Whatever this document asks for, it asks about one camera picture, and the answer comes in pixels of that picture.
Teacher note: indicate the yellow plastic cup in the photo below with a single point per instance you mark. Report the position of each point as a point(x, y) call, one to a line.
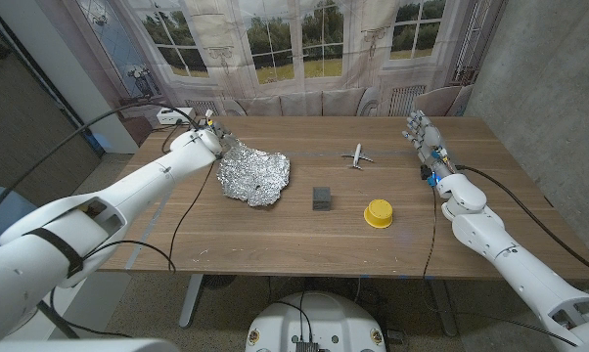
point(378, 213)

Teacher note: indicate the grey table leg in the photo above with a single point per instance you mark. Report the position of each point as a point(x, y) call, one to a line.
point(443, 308)
point(191, 300)

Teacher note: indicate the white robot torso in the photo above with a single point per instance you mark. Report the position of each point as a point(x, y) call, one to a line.
point(324, 318)

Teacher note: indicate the aluminum foil sheet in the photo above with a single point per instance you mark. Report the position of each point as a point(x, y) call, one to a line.
point(255, 176)

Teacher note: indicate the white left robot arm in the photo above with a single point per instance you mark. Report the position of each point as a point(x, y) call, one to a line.
point(104, 210)

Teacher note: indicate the printed window backdrop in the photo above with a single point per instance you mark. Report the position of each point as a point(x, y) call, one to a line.
point(294, 58)

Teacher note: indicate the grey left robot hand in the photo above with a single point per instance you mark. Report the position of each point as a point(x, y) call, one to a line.
point(222, 133)

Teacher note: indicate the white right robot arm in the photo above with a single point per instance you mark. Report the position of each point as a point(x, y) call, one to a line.
point(514, 259)

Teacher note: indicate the white toy airplane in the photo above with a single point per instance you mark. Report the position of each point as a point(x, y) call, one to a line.
point(357, 155)

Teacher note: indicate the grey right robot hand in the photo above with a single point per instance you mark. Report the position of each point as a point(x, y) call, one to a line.
point(429, 142)

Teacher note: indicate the dark grey block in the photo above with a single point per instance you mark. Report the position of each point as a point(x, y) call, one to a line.
point(322, 199)

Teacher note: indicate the white power box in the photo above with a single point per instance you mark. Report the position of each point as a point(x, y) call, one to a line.
point(169, 117)

